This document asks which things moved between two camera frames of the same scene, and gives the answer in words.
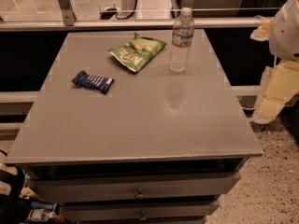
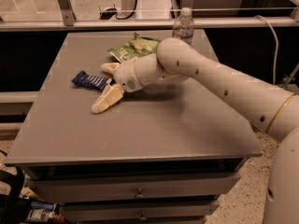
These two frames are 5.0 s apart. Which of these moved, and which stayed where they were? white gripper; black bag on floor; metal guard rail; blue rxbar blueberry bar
Moved: white gripper
Stayed: blue rxbar blueberry bar; metal guard rail; black bag on floor
